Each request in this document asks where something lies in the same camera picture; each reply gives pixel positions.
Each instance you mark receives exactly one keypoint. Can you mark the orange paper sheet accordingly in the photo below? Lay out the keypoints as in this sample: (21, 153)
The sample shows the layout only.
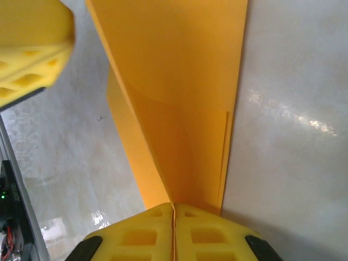
(176, 81)

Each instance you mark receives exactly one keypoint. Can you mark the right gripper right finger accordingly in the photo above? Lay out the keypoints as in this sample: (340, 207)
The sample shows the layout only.
(209, 239)

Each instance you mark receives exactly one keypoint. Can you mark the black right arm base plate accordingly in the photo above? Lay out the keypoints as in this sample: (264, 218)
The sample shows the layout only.
(12, 190)

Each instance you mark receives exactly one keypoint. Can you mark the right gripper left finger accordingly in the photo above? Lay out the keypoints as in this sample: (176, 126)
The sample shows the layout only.
(141, 239)

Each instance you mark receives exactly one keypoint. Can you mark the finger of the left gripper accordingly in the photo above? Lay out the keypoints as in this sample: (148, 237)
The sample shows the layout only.
(30, 49)

